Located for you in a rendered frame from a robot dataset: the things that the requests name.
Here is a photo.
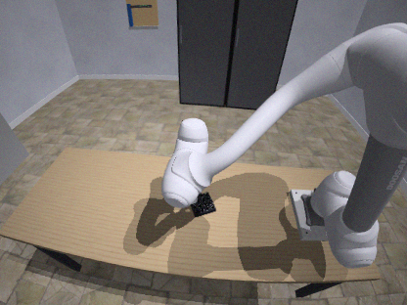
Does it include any black knob box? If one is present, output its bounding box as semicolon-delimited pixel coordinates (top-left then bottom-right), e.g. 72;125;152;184
191;192;216;218

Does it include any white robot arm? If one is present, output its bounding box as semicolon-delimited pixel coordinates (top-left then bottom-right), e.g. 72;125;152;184
161;22;407;269

